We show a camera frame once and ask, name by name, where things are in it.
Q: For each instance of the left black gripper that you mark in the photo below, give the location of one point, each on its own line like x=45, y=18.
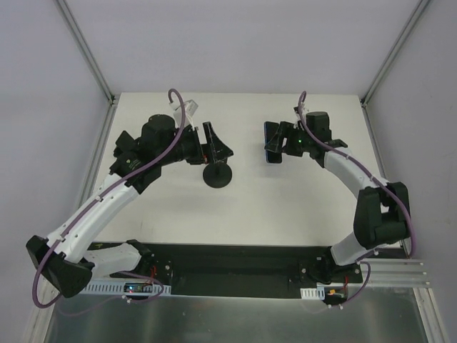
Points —
x=207, y=143

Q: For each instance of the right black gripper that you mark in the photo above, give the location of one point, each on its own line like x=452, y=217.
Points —
x=285, y=139

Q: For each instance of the black smartphone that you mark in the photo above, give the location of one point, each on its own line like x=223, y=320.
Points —
x=270, y=129

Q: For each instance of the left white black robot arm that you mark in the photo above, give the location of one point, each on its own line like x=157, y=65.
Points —
x=64, y=258

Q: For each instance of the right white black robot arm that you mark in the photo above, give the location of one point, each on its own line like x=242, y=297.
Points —
x=382, y=207

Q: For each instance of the black round-base phone stand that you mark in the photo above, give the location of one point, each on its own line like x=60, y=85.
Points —
x=217, y=175

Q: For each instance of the black folding phone stand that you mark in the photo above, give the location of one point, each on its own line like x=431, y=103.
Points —
x=124, y=143

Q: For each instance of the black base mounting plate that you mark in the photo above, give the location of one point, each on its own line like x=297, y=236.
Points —
x=267, y=287

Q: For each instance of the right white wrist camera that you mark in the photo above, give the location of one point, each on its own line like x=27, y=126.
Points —
x=301, y=112

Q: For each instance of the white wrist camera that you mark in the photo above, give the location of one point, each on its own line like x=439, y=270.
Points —
x=190, y=108
x=301, y=112

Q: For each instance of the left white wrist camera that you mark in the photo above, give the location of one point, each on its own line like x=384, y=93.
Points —
x=190, y=108

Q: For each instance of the right white slotted cable duct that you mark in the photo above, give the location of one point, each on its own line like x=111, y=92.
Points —
x=317, y=293

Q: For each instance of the white slotted cable duct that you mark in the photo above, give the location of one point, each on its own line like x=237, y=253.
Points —
x=140, y=289
x=317, y=293

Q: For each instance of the front aluminium rail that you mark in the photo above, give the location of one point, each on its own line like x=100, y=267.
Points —
x=392, y=271

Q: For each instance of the left white slotted cable duct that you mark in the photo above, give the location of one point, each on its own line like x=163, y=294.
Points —
x=140, y=289

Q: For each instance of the right aluminium frame post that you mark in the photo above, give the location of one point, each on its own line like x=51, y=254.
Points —
x=405, y=33

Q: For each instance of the aluminium frame post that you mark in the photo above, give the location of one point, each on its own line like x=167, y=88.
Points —
x=85, y=50
x=405, y=33

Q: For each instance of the left aluminium frame post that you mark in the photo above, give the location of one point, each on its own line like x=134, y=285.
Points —
x=85, y=50

